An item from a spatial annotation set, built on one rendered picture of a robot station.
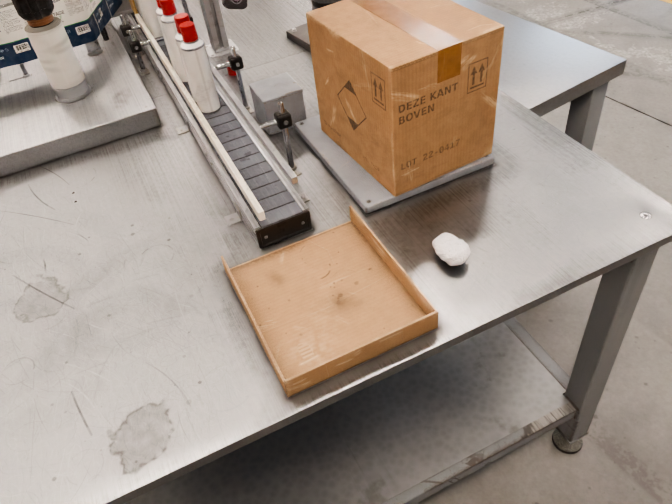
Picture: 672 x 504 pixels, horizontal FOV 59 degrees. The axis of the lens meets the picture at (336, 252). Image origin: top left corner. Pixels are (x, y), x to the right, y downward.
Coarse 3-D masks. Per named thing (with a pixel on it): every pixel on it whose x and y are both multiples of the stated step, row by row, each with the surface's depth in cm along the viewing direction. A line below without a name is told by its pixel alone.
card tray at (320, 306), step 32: (352, 224) 113; (288, 256) 109; (320, 256) 108; (352, 256) 107; (384, 256) 104; (256, 288) 104; (288, 288) 103; (320, 288) 102; (352, 288) 102; (384, 288) 101; (416, 288) 96; (256, 320) 99; (288, 320) 98; (320, 320) 97; (352, 320) 97; (384, 320) 96; (416, 320) 91; (288, 352) 93; (320, 352) 93; (352, 352) 88; (384, 352) 92; (288, 384) 86
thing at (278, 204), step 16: (192, 112) 140; (224, 112) 139; (224, 128) 134; (240, 128) 133; (224, 144) 129; (240, 144) 129; (240, 160) 124; (256, 160) 124; (256, 176) 120; (272, 176) 119; (240, 192) 116; (256, 192) 116; (272, 192) 115; (288, 192) 115; (272, 208) 112; (288, 208) 112; (272, 224) 109
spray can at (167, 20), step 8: (160, 0) 138; (168, 0) 138; (168, 8) 138; (168, 16) 140; (168, 24) 140; (168, 32) 142; (176, 32) 142; (168, 40) 144; (176, 48) 144; (176, 56) 146; (176, 64) 148; (184, 72) 149; (184, 80) 150
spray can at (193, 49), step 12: (180, 24) 127; (192, 24) 126; (192, 36) 127; (192, 48) 128; (204, 48) 130; (192, 60) 129; (204, 60) 131; (192, 72) 132; (204, 72) 132; (192, 84) 134; (204, 84) 134; (204, 96) 136; (216, 96) 138; (204, 108) 138; (216, 108) 139
